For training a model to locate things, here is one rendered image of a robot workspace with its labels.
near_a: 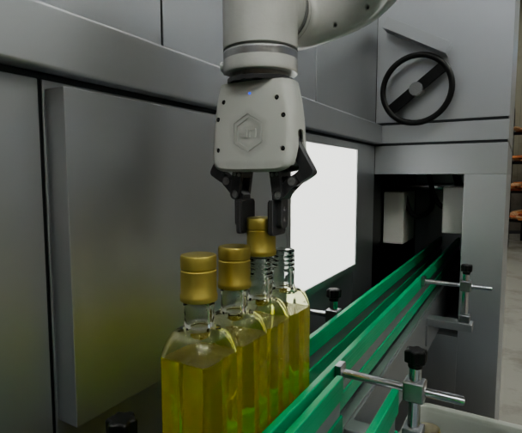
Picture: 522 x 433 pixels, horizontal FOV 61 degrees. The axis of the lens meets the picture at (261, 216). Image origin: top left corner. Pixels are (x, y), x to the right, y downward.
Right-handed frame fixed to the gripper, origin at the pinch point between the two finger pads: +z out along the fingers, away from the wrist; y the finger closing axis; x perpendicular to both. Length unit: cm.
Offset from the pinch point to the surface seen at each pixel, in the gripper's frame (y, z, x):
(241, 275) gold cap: 1.5, 5.4, -6.8
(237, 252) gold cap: 1.3, 3.0, -7.1
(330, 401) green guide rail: 6.5, 23.7, 6.1
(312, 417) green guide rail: 6.4, 23.0, 0.7
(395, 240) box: -9, 18, 110
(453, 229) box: 10, 13, 108
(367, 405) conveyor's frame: 6.4, 32.3, 23.4
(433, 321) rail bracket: 9, 34, 76
